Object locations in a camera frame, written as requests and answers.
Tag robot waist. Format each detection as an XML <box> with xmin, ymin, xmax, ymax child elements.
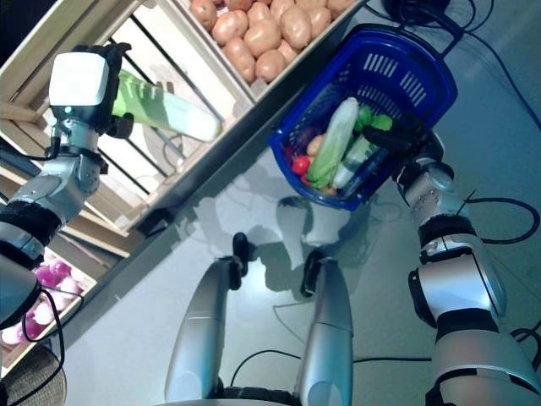
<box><xmin>156</xmin><ymin>380</ymin><xmax>305</xmax><ymax>406</ymax></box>

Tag pink dragon fruits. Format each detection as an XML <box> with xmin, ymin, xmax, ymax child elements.
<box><xmin>36</xmin><ymin>260</ymin><xmax>71</xmax><ymax>285</ymax></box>

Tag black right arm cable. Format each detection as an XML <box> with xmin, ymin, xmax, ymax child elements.
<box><xmin>462</xmin><ymin>196</ymin><xmax>540</xmax><ymax>245</ymax></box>

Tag silver robot right leg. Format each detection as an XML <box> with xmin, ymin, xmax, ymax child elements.
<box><xmin>294</xmin><ymin>249</ymin><xmax>355</xmax><ymax>406</ymax></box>

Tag silver robot leg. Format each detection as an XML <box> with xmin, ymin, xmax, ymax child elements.
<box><xmin>164</xmin><ymin>231</ymin><xmax>250</xmax><ymax>403</ymax></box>
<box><xmin>294</xmin><ymin>249</ymin><xmax>355</xmax><ymax>406</ymax></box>

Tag long black floor cable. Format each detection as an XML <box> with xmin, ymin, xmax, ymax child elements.
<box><xmin>464</xmin><ymin>29</ymin><xmax>541</xmax><ymax>126</ymax></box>

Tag purple white turnip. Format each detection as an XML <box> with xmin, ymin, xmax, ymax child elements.
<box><xmin>25</xmin><ymin>295</ymin><xmax>58</xmax><ymax>329</ymax></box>
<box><xmin>58</xmin><ymin>278</ymin><xmax>85</xmax><ymax>299</ymax></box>

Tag green leafy lettuce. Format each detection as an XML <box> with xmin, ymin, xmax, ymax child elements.
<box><xmin>354</xmin><ymin>105</ymin><xmax>394</xmax><ymax>132</ymax></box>

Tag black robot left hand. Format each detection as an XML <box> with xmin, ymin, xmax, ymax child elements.
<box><xmin>88</xmin><ymin>41</ymin><xmax>135</xmax><ymax>137</ymax></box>

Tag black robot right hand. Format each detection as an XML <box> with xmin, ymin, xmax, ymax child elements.
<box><xmin>363</xmin><ymin>117</ymin><xmax>445</xmax><ymax>162</ymax></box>

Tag blue plastic shopping basket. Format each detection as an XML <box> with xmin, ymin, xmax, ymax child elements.
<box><xmin>267</xmin><ymin>23</ymin><xmax>460</xmax><ymax>212</ymax></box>

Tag wooden slatted crate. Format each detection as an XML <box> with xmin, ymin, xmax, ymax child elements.
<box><xmin>177</xmin><ymin>0</ymin><xmax>371</xmax><ymax>105</ymax></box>
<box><xmin>0</xmin><ymin>0</ymin><xmax>259</xmax><ymax>238</ymax></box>
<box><xmin>0</xmin><ymin>249</ymin><xmax>98</xmax><ymax>373</ymax></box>

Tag silver robot left leg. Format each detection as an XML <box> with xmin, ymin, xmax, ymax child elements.
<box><xmin>164</xmin><ymin>231</ymin><xmax>250</xmax><ymax>403</ymax></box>

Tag coiled black cable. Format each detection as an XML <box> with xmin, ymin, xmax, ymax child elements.
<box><xmin>382</xmin><ymin>0</ymin><xmax>449</xmax><ymax>22</ymax></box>

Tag thin black floor cable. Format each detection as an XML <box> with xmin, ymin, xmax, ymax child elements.
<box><xmin>230</xmin><ymin>348</ymin><xmax>434</xmax><ymax>384</ymax></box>

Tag wooden display shelf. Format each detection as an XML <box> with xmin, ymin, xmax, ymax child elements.
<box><xmin>0</xmin><ymin>0</ymin><xmax>373</xmax><ymax>381</ymax></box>

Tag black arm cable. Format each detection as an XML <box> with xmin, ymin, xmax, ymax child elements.
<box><xmin>462</xmin><ymin>196</ymin><xmax>540</xmax><ymax>245</ymax></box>
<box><xmin>20</xmin><ymin>285</ymin><xmax>85</xmax><ymax>406</ymax></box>

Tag grey woven round mat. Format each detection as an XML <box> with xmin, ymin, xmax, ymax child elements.
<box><xmin>0</xmin><ymin>348</ymin><xmax>68</xmax><ymax>406</ymax></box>

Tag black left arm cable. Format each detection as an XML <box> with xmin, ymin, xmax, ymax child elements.
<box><xmin>20</xmin><ymin>285</ymin><xmax>85</xmax><ymax>406</ymax></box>

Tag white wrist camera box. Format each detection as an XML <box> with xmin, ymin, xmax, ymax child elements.
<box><xmin>47</xmin><ymin>50</ymin><xmax>112</xmax><ymax>124</ymax></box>

